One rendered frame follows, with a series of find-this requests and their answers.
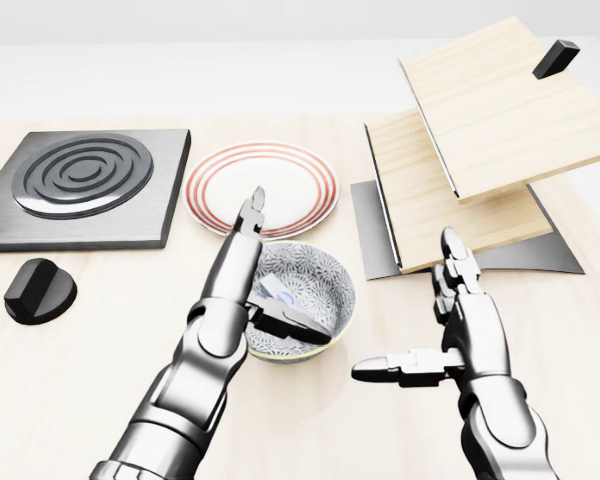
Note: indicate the grey metal base sheet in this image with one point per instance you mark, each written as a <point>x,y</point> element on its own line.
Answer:
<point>555,250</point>

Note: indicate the large pale wooden panel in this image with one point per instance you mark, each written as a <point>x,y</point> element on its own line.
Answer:
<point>505,120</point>

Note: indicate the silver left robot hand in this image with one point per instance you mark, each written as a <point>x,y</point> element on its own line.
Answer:
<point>235,270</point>

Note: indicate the small black block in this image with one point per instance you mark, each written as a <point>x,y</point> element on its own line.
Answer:
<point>555,59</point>

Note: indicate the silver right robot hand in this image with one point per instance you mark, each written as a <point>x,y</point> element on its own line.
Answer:
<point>472,330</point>

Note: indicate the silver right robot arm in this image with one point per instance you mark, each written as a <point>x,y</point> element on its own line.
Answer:
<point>505,435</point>

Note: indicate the dark square stove plate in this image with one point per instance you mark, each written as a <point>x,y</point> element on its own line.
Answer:
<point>145,200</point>

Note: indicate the blue patterned bowl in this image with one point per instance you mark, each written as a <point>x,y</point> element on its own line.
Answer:
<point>325,280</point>

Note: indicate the round black stove knob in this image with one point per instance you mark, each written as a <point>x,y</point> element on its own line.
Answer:
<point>40,292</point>

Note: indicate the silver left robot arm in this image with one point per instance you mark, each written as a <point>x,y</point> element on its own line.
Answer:
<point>180,400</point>

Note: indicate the cream cheese box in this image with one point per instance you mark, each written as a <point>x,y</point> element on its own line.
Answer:
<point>273,291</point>

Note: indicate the white plate with red rings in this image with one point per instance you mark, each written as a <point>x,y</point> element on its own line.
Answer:
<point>290,185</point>

